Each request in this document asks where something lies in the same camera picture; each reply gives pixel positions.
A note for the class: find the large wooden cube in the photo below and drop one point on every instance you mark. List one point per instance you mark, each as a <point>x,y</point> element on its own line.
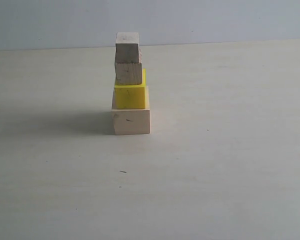
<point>131,121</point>

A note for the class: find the yellow cube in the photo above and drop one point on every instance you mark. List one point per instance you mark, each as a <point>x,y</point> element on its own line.
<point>131,96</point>

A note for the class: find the medium wooden cube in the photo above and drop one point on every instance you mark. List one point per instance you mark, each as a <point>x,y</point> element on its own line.
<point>128,73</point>

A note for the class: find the small wooden cube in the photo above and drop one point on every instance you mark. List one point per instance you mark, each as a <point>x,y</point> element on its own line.
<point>127,47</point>

